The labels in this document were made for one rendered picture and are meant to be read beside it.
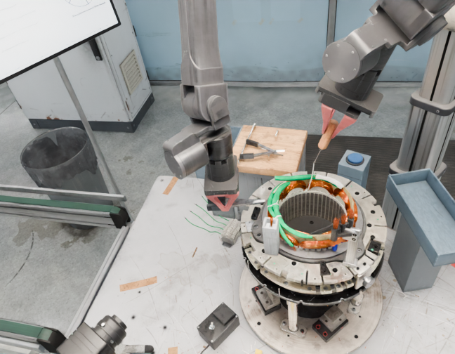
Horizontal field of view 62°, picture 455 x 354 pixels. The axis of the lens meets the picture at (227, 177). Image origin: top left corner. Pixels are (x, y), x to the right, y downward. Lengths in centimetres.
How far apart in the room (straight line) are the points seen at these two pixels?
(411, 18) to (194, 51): 32
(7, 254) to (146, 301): 166
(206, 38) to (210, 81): 7
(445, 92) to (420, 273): 46
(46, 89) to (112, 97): 56
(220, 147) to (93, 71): 240
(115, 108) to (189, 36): 251
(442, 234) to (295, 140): 45
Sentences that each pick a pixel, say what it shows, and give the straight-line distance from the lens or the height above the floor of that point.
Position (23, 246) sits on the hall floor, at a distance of 272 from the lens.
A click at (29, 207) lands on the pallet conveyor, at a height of 75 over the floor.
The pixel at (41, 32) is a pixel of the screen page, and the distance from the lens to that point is 151.
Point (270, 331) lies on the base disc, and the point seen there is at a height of 80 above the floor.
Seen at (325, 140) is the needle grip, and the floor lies 132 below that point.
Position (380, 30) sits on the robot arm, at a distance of 58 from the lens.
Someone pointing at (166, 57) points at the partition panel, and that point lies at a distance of 343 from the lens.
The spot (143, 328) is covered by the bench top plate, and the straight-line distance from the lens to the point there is 116.
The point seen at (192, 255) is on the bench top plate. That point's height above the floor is 78.
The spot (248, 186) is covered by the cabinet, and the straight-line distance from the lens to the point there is 113.
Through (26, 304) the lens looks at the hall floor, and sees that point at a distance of 244.
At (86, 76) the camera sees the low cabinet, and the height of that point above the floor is 51.
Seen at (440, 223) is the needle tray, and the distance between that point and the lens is 103.
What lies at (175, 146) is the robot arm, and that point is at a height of 138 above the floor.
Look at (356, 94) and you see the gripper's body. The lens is 65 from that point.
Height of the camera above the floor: 177
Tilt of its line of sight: 43 degrees down
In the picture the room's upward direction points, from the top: 10 degrees counter-clockwise
